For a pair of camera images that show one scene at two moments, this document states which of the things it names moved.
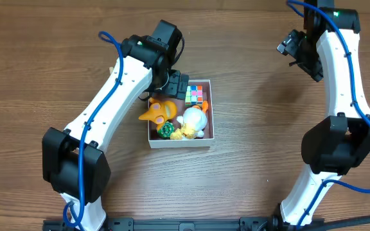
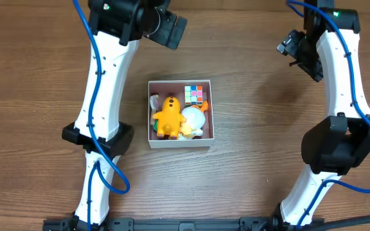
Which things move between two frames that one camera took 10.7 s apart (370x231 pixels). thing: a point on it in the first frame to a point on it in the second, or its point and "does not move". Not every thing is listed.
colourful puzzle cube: [194, 95] does not move
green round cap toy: [166, 130] to [155, 125]
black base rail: [180, 224] does not move
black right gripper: [300, 61] does not move
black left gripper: [178, 86] to [171, 33]
